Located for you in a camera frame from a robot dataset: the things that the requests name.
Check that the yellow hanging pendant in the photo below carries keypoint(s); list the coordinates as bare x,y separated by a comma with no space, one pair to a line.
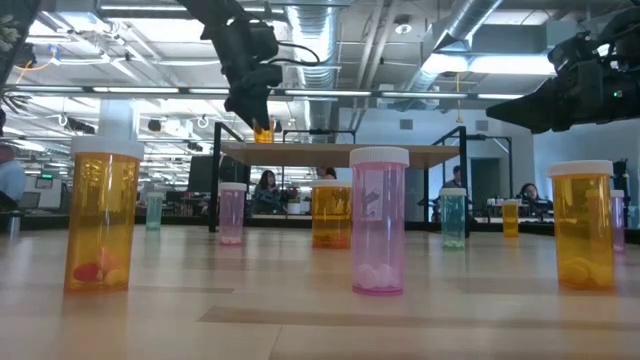
459,119

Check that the grey rectangular ventilation duct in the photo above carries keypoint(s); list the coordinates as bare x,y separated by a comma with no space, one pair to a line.
450,30

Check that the person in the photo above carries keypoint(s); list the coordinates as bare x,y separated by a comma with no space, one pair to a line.
10,180
266,192
454,177
532,197
327,173

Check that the wooden shelf, black metal frame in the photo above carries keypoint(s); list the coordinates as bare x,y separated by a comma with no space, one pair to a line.
300,155

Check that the pink pill bottle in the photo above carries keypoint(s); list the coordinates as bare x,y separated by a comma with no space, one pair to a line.
619,220
232,215
378,225

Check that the black dome camera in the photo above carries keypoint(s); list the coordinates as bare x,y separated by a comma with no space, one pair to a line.
154,125

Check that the grey wall vent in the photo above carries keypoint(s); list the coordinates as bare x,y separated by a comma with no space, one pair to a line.
481,125
406,124

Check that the teal pill bottle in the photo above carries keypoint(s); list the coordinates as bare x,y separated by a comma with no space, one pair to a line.
155,212
453,220

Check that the large orange pill bottle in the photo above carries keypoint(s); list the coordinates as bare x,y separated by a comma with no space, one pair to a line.
264,136
331,215

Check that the black background monitor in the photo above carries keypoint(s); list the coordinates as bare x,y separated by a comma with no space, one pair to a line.
200,175

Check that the silver spiral ventilation duct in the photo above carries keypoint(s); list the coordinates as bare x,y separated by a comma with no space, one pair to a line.
315,40

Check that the black background equipment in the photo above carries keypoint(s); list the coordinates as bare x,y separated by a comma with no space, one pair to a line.
621,175

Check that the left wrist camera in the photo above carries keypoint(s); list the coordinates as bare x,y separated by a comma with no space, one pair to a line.
264,42

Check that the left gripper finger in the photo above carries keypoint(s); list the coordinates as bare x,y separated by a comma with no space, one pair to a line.
250,110

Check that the white column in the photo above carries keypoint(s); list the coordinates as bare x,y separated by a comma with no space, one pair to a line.
117,120

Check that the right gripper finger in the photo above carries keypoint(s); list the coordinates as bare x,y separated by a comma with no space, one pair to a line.
540,110

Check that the small orange pill bottle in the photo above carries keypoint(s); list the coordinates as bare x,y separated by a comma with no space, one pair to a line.
582,225
510,220

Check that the round ceiling sensor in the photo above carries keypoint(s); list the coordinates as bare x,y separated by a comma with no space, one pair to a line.
403,28

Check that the orange pill bottle, red pill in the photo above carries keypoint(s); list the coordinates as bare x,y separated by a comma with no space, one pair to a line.
102,210

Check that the green exit sign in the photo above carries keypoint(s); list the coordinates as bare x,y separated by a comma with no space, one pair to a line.
46,176

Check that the black ceiling device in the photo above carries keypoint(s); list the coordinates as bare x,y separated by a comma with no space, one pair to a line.
22,55

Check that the long linear ceiling light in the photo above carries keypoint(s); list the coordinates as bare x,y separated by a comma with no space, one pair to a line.
135,90

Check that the small silver cylinder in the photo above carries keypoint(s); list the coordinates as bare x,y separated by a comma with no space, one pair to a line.
14,225

